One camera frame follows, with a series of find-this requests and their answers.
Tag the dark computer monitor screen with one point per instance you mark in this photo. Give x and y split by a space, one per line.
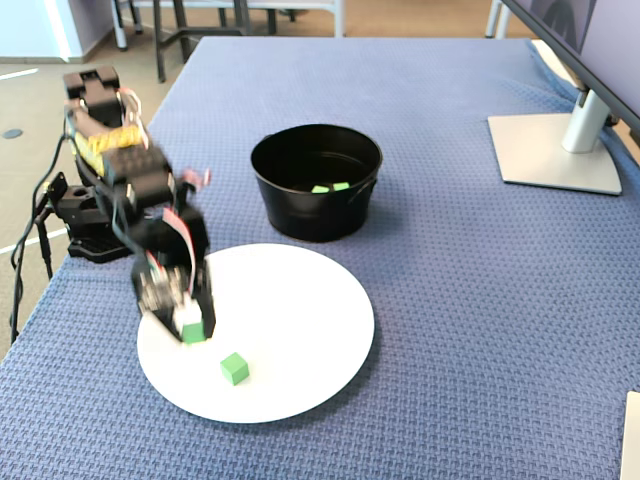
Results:
605 25

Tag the small wrist camera board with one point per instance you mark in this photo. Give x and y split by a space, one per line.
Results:
160 292

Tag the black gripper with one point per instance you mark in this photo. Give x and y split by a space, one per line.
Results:
161 294

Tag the dark chair leg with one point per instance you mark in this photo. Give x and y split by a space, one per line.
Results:
137 22
272 22

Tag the blue woven cloth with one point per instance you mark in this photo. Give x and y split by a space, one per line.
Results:
450 300

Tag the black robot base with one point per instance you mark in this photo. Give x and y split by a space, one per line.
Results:
90 250

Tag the round grey floor outlet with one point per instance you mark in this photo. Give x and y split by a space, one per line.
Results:
12 133

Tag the white table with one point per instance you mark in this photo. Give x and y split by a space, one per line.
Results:
338 19

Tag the white desk leg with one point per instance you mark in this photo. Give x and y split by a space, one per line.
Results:
494 19

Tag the white chair leg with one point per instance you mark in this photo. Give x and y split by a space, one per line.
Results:
121 27

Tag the white flat board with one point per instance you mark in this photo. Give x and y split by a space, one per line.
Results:
632 440

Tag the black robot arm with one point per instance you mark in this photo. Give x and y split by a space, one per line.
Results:
140 170

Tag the white round plate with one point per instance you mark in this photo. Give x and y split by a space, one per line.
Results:
310 350

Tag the black metal bucket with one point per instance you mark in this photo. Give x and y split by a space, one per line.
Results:
320 220

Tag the black stool frame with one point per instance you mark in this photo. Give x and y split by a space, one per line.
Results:
205 32

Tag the green cube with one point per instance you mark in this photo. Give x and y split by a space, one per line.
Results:
340 186
319 189
234 369
192 334

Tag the silver monitor stand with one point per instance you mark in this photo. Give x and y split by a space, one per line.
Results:
555 165

